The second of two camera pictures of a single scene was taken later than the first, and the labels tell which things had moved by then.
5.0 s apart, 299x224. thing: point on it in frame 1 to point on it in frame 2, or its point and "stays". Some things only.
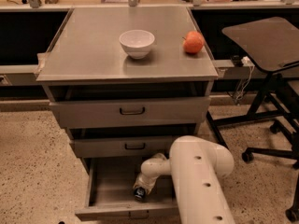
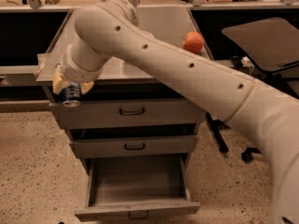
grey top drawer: x=132 y=112 stays
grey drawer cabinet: x=125 y=83 stays
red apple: x=193 y=42 stays
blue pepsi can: x=139 y=193 to x=71 y=95
